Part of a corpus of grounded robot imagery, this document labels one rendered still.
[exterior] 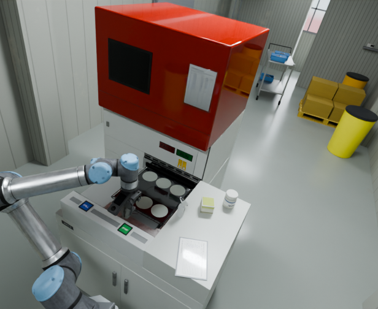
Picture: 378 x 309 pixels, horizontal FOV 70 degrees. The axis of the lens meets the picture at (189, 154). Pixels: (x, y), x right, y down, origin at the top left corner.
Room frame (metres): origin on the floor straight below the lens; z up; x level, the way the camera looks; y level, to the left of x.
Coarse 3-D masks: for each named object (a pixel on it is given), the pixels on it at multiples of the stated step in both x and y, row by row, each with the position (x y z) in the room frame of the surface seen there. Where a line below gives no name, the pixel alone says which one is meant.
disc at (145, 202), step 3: (141, 198) 1.14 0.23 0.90; (144, 198) 1.14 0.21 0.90; (147, 198) 1.15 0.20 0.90; (141, 201) 1.11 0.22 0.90; (144, 201) 1.12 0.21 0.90; (147, 201) 1.12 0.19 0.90; (150, 201) 1.13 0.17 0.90; (138, 204) 1.09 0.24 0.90; (141, 204) 1.09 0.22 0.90; (144, 204) 1.10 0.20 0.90; (147, 204) 1.10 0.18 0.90; (150, 204) 1.10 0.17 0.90; (141, 207) 1.07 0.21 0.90; (144, 207) 1.07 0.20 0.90; (147, 207) 1.08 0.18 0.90
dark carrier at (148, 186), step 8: (160, 176) 1.37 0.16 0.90; (144, 184) 1.27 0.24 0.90; (152, 184) 1.28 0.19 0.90; (176, 184) 1.32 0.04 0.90; (144, 192) 1.19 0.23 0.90; (152, 192) 1.21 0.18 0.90; (160, 192) 1.22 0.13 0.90; (168, 192) 1.24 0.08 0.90; (152, 200) 1.14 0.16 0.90; (160, 200) 1.15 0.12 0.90; (168, 200) 1.16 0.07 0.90; (176, 200) 1.18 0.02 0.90; (136, 208) 1.05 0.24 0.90; (168, 208) 1.10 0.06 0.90; (152, 216) 1.02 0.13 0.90
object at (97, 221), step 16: (64, 208) 0.94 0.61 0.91; (80, 208) 0.92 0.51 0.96; (96, 208) 0.94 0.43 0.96; (80, 224) 0.90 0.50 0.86; (96, 224) 0.86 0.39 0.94; (112, 224) 0.87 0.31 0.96; (128, 224) 0.88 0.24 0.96; (112, 240) 0.82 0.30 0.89; (128, 240) 0.79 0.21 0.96; (144, 240) 0.81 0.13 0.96; (128, 256) 0.78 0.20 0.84
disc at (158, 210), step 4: (156, 204) 1.11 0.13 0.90; (160, 204) 1.12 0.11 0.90; (152, 208) 1.07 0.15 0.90; (156, 208) 1.08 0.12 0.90; (160, 208) 1.09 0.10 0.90; (164, 208) 1.09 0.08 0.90; (152, 212) 1.05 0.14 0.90; (156, 212) 1.05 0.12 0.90; (160, 212) 1.06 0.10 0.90; (164, 212) 1.07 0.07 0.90; (156, 216) 1.02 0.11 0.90; (160, 216) 1.03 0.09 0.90
